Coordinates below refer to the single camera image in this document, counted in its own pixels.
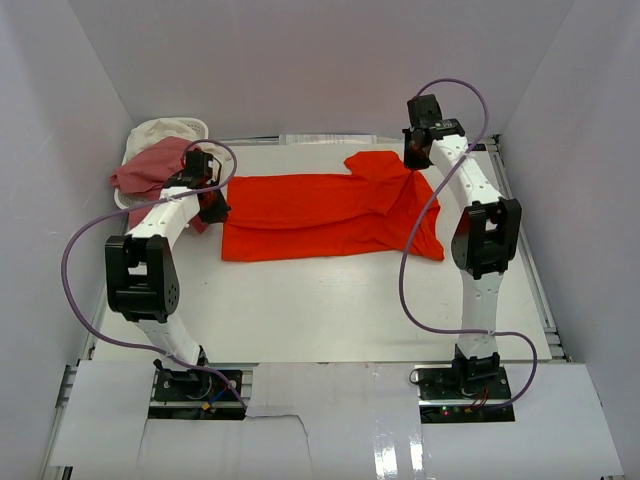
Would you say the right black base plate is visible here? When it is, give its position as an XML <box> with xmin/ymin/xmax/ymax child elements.
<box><xmin>409</xmin><ymin>367</ymin><xmax>515</xmax><ymax>424</ymax></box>

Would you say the white laundry basket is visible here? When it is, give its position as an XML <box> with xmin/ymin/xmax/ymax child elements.
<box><xmin>112</xmin><ymin>115</ymin><xmax>210</xmax><ymax>211</ymax></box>

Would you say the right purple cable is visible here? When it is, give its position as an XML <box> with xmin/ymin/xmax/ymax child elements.
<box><xmin>398</xmin><ymin>78</ymin><xmax>539</xmax><ymax>407</ymax></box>

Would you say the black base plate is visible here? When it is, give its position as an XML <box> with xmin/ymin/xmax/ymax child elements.
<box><xmin>409</xmin><ymin>367</ymin><xmax>515</xmax><ymax>424</ymax></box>
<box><xmin>148</xmin><ymin>369</ymin><xmax>246</xmax><ymax>421</ymax></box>

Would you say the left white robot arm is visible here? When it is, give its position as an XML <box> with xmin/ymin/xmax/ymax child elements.
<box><xmin>105</xmin><ymin>148</ymin><xmax>230</xmax><ymax>399</ymax></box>

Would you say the orange t-shirt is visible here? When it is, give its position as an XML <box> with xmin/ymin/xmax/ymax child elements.
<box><xmin>221</xmin><ymin>151</ymin><xmax>445</xmax><ymax>262</ymax></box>

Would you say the pink t-shirt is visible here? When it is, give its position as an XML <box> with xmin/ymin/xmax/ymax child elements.
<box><xmin>109</xmin><ymin>134</ymin><xmax>211</xmax><ymax>235</ymax></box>

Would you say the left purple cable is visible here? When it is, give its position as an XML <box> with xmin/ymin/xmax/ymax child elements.
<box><xmin>59</xmin><ymin>139</ymin><xmax>248</xmax><ymax>407</ymax></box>

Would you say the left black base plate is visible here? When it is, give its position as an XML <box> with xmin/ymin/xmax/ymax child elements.
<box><xmin>148</xmin><ymin>369</ymin><xmax>246</xmax><ymax>421</ymax></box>

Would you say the purple cable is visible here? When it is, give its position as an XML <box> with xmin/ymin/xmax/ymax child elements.
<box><xmin>398</xmin><ymin>78</ymin><xmax>539</xmax><ymax>407</ymax></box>
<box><xmin>59</xmin><ymin>139</ymin><xmax>248</xmax><ymax>407</ymax></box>

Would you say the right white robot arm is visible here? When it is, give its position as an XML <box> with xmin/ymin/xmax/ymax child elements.
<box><xmin>403</xmin><ymin>94</ymin><xmax>522</xmax><ymax>399</ymax></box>

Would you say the cream white t-shirt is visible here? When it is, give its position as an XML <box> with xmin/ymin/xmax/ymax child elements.
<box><xmin>113</xmin><ymin>118</ymin><xmax>208</xmax><ymax>181</ymax></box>

